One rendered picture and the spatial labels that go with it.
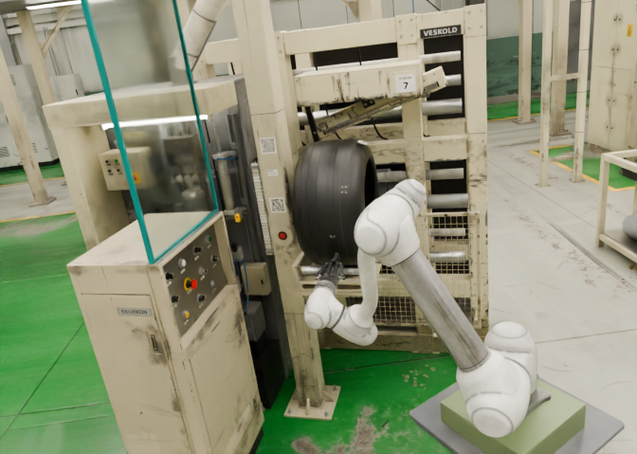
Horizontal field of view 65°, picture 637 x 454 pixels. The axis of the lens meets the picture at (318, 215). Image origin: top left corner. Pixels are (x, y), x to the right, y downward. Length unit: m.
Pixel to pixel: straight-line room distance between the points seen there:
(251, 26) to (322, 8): 9.25
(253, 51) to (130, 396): 1.53
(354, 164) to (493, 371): 1.05
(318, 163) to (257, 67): 0.50
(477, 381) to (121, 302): 1.28
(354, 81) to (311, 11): 9.08
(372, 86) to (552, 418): 1.54
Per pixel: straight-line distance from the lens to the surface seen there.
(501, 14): 12.38
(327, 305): 1.90
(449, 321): 1.51
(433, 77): 2.56
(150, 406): 2.29
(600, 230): 4.78
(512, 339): 1.71
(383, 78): 2.44
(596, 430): 1.99
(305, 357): 2.80
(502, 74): 12.38
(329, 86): 2.48
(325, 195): 2.13
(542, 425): 1.83
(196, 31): 2.72
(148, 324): 2.03
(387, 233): 1.37
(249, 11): 2.30
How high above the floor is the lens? 1.96
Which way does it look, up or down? 20 degrees down
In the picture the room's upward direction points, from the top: 7 degrees counter-clockwise
